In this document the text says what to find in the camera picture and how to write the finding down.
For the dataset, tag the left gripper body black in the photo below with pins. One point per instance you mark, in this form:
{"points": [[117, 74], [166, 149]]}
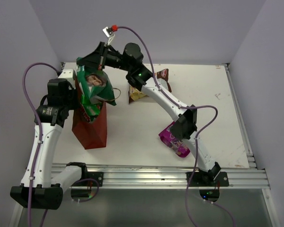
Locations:
{"points": [[69, 100]]}

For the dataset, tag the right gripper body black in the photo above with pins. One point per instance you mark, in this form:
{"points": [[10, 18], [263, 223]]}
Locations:
{"points": [[105, 55]]}

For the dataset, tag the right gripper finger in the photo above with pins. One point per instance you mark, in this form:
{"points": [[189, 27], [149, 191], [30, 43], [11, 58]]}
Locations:
{"points": [[93, 58], [92, 66]]}

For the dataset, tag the dark green snack bag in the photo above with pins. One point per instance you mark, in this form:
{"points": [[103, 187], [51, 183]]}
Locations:
{"points": [[94, 84]]}

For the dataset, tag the red brown paper bag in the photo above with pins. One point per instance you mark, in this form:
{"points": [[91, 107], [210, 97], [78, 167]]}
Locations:
{"points": [[91, 134]]}

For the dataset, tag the purple candy bag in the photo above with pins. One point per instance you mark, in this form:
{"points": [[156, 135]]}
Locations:
{"points": [[179, 148]]}

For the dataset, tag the green white chips bag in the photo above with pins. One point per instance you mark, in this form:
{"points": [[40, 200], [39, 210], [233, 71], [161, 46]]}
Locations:
{"points": [[90, 112]]}

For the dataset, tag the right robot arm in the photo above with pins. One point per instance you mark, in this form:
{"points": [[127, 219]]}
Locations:
{"points": [[141, 78]]}

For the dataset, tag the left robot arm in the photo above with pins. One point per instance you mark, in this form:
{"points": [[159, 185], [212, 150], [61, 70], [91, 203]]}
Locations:
{"points": [[38, 189]]}

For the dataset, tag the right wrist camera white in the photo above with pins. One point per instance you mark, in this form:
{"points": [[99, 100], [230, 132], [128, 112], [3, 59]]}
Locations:
{"points": [[109, 33]]}

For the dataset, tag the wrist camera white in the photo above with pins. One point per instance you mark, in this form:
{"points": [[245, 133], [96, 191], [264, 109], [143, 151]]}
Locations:
{"points": [[109, 33], [68, 74]]}

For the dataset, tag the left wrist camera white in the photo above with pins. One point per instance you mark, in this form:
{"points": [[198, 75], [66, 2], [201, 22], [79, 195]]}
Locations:
{"points": [[68, 74]]}

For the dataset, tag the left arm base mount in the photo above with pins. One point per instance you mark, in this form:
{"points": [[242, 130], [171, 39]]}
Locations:
{"points": [[96, 176]]}

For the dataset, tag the aluminium rail frame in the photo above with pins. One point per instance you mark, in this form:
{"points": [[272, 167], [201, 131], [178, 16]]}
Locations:
{"points": [[135, 157]]}

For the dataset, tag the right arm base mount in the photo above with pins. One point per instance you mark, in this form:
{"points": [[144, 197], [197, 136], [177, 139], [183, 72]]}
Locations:
{"points": [[196, 178]]}

